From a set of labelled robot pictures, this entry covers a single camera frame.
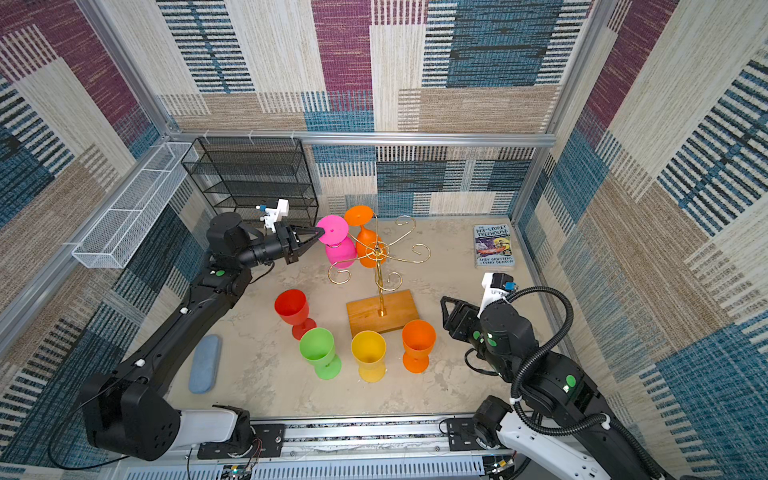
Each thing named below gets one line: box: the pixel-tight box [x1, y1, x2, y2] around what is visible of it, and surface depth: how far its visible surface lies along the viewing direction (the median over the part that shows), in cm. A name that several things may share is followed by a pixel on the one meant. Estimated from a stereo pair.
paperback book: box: [474, 223, 515, 268], surface depth 110 cm
